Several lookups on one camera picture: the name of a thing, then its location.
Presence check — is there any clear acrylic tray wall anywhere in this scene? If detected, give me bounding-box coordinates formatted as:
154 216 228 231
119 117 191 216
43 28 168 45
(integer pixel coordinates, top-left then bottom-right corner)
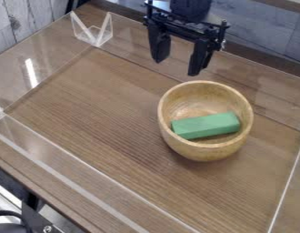
0 107 200 233

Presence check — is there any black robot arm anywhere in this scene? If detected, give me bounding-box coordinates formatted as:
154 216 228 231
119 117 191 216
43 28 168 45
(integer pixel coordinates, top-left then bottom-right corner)
144 0 231 76

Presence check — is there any wooden bowl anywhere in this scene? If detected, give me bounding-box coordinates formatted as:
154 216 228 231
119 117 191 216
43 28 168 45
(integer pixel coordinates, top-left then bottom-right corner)
158 80 254 161

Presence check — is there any black cable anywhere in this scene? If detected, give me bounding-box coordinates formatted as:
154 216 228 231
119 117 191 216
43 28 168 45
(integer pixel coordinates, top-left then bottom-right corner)
0 209 26 222

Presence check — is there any green rectangular block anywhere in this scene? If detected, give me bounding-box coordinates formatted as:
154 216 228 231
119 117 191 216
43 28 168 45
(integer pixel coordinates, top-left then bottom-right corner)
171 112 242 140

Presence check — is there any clear acrylic corner bracket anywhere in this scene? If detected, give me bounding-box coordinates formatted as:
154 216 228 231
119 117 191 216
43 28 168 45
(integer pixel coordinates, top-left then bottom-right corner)
71 12 114 47

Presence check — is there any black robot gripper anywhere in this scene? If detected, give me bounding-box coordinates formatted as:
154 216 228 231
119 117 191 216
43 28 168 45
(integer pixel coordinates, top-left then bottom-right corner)
144 0 231 76

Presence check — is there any black metal table clamp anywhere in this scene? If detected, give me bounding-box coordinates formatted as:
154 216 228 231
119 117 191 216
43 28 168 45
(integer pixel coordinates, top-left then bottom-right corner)
0 168 66 233

